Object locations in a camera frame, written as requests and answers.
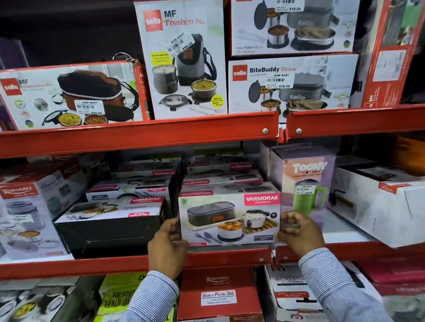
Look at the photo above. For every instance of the flat red carton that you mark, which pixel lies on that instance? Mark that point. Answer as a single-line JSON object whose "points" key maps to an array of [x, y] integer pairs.
{"points": [[404, 275]]}

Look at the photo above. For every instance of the carton with green mug picture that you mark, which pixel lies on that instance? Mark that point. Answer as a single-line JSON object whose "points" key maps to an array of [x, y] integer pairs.
{"points": [[305, 183]]}

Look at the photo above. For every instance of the short red shelf beam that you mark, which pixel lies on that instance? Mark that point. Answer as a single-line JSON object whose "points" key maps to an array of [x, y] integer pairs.
{"points": [[362, 120], [378, 250]]}

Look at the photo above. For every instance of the black-fronted lunch box carton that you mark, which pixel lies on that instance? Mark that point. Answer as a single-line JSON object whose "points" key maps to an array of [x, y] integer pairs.
{"points": [[110, 230]]}

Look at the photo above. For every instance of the person's right hand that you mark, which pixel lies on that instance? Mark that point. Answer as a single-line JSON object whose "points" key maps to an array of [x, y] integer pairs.
{"points": [[303, 234]]}

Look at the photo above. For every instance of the carton with steel containers picture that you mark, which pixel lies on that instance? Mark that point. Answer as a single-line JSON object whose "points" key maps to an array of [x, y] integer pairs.
{"points": [[25, 307]]}

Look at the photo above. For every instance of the person's left forearm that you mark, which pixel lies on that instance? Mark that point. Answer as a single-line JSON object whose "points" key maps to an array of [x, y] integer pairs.
{"points": [[148, 304]]}

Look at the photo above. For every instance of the white carton grey lunch box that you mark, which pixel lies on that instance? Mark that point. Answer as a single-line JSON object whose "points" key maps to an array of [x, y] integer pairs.
{"points": [[297, 18], [293, 81]]}

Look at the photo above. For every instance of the white carton red print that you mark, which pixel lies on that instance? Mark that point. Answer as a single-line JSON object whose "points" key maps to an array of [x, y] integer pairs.
{"points": [[292, 296]]}

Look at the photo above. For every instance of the person's right thumb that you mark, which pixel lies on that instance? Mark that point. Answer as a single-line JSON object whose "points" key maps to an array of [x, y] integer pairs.
{"points": [[288, 219]]}

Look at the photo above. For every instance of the grey carton steel tiffin picture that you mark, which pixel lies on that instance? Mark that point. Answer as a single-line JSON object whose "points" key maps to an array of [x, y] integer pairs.
{"points": [[25, 216]]}

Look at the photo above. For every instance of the leaning red and white carton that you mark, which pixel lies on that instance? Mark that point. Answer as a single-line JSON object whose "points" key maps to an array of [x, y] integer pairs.
{"points": [[390, 53]]}

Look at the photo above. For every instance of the person's left thumb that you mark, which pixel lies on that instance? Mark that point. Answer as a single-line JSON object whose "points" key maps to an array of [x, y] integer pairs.
{"points": [[173, 227]]}

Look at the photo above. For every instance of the tall carton grey bag picture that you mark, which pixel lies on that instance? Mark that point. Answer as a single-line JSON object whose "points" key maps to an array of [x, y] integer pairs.
{"points": [[180, 62]]}

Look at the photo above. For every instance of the stack of lunch box cartons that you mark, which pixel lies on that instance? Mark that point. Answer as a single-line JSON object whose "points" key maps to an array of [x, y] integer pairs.
{"points": [[157, 182]]}

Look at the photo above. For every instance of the red picnic set carton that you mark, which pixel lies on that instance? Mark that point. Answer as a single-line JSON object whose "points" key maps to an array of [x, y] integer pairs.
{"points": [[218, 299]]}

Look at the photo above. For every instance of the purple box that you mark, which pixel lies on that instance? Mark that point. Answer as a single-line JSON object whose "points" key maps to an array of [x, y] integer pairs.
{"points": [[4, 52]]}

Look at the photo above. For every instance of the yellow-green carton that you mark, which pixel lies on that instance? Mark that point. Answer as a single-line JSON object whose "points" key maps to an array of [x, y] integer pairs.
{"points": [[116, 296]]}

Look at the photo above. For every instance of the person's right forearm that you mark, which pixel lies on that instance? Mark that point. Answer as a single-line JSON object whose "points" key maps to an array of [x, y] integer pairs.
{"points": [[337, 290]]}

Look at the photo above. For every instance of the person's left hand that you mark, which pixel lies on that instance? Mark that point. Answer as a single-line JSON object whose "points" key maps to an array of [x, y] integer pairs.
{"points": [[165, 250]]}

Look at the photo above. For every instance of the long red shelf beam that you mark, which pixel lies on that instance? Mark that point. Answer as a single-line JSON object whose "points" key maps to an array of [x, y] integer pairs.
{"points": [[97, 265], [127, 134]]}

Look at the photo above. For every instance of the wide carton brown bag picture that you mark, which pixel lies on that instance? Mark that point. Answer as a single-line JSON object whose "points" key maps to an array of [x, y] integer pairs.
{"points": [[48, 99]]}

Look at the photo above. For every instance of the pale carton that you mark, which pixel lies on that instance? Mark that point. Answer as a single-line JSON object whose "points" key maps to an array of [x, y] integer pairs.
{"points": [[415, 308]]}

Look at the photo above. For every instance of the large plain white carton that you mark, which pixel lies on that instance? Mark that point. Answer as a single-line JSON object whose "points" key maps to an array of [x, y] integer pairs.
{"points": [[386, 207]]}

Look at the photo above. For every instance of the orange box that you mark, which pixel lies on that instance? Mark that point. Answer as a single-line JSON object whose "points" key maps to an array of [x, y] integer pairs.
{"points": [[416, 155]]}

